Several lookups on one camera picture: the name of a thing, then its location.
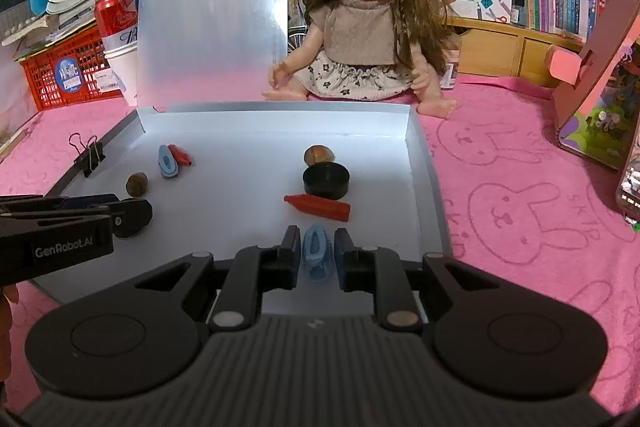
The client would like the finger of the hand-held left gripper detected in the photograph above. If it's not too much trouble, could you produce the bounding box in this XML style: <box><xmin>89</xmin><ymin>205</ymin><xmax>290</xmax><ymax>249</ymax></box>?
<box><xmin>0</xmin><ymin>193</ymin><xmax>121</xmax><ymax>210</ymax></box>
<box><xmin>0</xmin><ymin>198</ymin><xmax>153</xmax><ymax>239</ymax></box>

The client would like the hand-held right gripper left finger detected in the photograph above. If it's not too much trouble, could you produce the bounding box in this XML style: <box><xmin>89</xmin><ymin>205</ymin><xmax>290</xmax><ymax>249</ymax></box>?
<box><xmin>134</xmin><ymin>224</ymin><xmax>303</xmax><ymax>333</ymax></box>

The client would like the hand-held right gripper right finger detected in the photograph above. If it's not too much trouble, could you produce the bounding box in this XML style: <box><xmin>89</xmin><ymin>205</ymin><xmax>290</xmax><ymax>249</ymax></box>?
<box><xmin>334</xmin><ymin>227</ymin><xmax>506</xmax><ymax>333</ymax></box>

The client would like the blue plastic clip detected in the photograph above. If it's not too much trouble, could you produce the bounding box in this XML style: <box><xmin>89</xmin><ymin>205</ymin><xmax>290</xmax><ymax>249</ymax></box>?
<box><xmin>157</xmin><ymin>144</ymin><xmax>179</xmax><ymax>178</ymax></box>
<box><xmin>301</xmin><ymin>224</ymin><xmax>335</xmax><ymax>282</ymax></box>

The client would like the brown walnut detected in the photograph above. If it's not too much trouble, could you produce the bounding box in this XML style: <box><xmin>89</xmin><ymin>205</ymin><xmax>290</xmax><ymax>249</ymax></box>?
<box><xmin>125</xmin><ymin>172</ymin><xmax>149</xmax><ymax>198</ymax></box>
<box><xmin>303</xmin><ymin>145</ymin><xmax>335</xmax><ymax>166</ymax></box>

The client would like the small red pointed piece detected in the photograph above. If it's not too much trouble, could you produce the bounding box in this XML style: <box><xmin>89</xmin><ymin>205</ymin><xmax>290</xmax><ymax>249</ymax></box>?
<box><xmin>283</xmin><ymin>193</ymin><xmax>352</xmax><ymax>223</ymax></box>

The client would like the black round lid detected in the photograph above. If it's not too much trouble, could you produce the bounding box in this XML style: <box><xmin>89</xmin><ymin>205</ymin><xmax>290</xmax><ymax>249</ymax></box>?
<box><xmin>302</xmin><ymin>163</ymin><xmax>350</xmax><ymax>200</ymax></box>

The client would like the short red crayon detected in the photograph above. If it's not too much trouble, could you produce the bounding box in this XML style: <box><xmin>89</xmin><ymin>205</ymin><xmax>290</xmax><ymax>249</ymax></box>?
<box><xmin>167</xmin><ymin>144</ymin><xmax>193</xmax><ymax>168</ymax></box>

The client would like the grey cardboard box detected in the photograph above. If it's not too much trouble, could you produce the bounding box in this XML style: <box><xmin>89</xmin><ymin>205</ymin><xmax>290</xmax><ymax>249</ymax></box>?
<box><xmin>30</xmin><ymin>101</ymin><xmax>453</xmax><ymax>315</ymax></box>

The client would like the person's left hand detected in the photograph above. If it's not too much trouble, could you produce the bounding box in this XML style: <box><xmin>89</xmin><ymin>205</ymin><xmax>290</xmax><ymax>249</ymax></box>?
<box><xmin>0</xmin><ymin>284</ymin><xmax>20</xmax><ymax>375</ymax></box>

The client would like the black binder clip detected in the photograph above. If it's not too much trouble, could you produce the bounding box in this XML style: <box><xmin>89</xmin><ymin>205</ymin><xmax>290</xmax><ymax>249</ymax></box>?
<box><xmin>68</xmin><ymin>133</ymin><xmax>106</xmax><ymax>178</ymax></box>

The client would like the red plastic crate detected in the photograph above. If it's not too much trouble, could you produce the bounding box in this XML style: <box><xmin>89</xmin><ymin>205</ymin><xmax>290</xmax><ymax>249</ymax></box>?
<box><xmin>20</xmin><ymin>24</ymin><xmax>126</xmax><ymax>112</ymax></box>

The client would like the white paper cup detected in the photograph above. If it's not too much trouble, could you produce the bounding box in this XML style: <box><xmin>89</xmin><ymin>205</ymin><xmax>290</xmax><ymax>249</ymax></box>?
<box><xmin>102</xmin><ymin>39</ymin><xmax>141</xmax><ymax>108</ymax></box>

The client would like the pink bunny print towel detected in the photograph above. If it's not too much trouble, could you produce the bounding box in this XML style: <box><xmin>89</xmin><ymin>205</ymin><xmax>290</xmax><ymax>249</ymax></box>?
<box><xmin>0</xmin><ymin>74</ymin><xmax>640</xmax><ymax>418</ymax></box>

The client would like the red drink can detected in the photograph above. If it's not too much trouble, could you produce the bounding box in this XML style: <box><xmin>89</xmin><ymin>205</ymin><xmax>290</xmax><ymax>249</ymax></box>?
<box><xmin>94</xmin><ymin>0</ymin><xmax>140</xmax><ymax>50</ymax></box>

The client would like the small white bottle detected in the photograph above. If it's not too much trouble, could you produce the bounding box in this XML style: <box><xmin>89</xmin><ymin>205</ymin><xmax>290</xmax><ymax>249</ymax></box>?
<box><xmin>440</xmin><ymin>47</ymin><xmax>462</xmax><ymax>91</ymax></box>

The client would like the brown-haired baby doll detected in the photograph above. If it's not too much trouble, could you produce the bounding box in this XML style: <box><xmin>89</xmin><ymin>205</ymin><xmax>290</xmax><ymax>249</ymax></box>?
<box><xmin>261</xmin><ymin>0</ymin><xmax>458</xmax><ymax>116</ymax></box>

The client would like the pink cardboard toy box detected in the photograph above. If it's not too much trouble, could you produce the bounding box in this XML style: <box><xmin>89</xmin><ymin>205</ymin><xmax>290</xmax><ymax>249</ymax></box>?
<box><xmin>545</xmin><ymin>0</ymin><xmax>640</xmax><ymax>170</ymax></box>

